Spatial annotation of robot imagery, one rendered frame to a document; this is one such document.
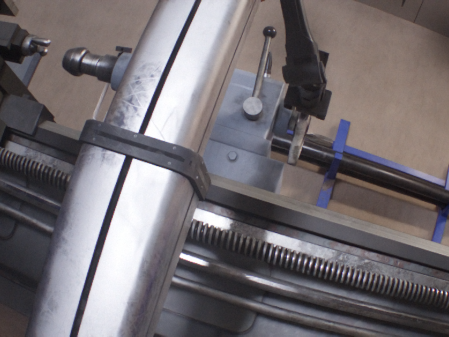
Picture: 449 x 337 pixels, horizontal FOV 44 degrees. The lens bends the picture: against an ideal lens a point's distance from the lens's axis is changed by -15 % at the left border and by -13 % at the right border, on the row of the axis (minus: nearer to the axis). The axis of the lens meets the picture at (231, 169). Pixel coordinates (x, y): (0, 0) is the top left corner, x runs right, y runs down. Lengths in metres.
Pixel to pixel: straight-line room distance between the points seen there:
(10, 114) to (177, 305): 0.61
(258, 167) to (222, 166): 0.08
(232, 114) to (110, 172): 0.93
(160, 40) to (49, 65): 4.67
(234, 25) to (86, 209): 0.25
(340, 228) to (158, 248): 0.77
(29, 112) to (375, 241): 0.85
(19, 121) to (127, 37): 3.79
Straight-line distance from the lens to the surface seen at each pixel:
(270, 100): 1.55
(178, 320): 1.32
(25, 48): 1.49
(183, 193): 0.60
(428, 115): 5.02
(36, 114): 1.45
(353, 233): 1.32
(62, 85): 5.18
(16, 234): 1.44
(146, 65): 0.65
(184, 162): 0.59
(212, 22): 0.66
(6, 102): 1.50
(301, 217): 1.31
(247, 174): 1.43
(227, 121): 1.50
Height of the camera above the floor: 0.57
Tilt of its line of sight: 13 degrees up
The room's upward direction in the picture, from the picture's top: 19 degrees clockwise
